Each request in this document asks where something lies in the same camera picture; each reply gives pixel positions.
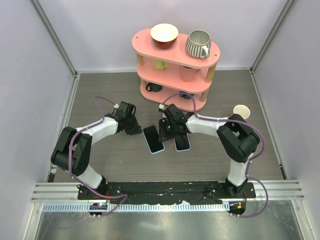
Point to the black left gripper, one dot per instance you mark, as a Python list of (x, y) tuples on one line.
[(136, 129)]

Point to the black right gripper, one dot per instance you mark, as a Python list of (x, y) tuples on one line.
[(163, 135)]

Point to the light blue phone case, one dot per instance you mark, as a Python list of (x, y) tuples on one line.
[(157, 151)]

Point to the lilac phone case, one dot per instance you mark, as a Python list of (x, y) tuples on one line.
[(182, 150)]

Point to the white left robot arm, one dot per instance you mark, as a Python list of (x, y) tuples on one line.
[(73, 148)]

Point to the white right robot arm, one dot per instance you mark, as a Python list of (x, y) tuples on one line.
[(238, 139)]

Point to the black mug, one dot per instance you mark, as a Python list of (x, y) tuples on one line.
[(152, 87)]

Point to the dark blue mug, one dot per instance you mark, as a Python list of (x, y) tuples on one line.
[(186, 95)]

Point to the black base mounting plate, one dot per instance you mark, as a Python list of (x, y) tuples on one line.
[(175, 192)]

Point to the pink three-tier shelf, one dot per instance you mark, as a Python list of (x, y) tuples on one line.
[(169, 78)]

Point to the pink mug on shelf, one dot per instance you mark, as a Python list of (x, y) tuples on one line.
[(187, 74)]

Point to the yellow mug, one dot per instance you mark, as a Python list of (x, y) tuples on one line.
[(159, 64)]

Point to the pink mug on table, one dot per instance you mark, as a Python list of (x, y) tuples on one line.
[(242, 110)]

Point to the red and cream bowl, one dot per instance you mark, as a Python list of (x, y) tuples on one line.
[(164, 35)]

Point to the grey striped mug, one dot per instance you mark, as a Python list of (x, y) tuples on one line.
[(198, 44)]

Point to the white cable duct rail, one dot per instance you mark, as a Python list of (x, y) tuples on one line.
[(96, 207)]

